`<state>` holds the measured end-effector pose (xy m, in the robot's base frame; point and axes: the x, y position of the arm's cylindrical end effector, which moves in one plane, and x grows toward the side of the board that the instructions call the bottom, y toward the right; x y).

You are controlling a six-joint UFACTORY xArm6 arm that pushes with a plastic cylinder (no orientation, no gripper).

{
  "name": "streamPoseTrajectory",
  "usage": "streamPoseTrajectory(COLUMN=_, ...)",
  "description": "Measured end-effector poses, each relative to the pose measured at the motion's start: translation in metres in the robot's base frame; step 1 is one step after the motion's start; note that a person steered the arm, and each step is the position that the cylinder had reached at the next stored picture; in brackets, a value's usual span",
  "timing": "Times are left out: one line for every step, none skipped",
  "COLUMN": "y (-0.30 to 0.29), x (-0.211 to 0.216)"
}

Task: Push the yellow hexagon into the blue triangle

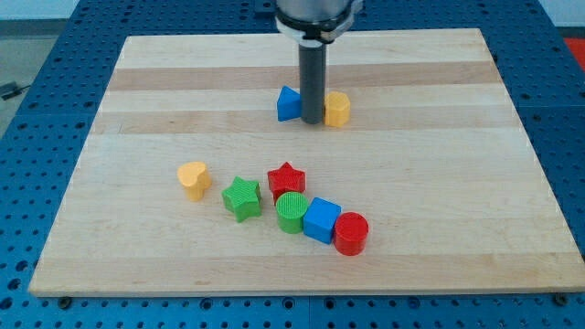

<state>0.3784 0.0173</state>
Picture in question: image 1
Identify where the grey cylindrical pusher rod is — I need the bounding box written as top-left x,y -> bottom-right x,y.
299,46 -> 326,124

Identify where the yellow hexagon block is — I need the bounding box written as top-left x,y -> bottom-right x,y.
324,91 -> 351,127

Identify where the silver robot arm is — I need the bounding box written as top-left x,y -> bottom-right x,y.
275,0 -> 364,124

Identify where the blue triangle block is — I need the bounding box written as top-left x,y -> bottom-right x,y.
276,86 -> 302,122

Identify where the red star block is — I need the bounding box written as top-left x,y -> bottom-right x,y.
267,162 -> 306,203

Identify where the green cylinder block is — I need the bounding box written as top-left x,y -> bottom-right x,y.
275,192 -> 309,234

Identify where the wooden board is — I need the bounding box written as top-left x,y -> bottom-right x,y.
29,28 -> 584,297

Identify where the green star block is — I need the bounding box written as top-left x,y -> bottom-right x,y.
221,176 -> 262,223

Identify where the blue cube block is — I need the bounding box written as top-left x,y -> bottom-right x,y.
303,197 -> 342,244

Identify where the yellow heart block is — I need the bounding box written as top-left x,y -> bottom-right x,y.
177,162 -> 212,201

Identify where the red cylinder block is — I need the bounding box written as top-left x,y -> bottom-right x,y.
333,212 -> 369,256

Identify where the black cable on floor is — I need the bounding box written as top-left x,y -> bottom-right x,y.
0,80 -> 32,101

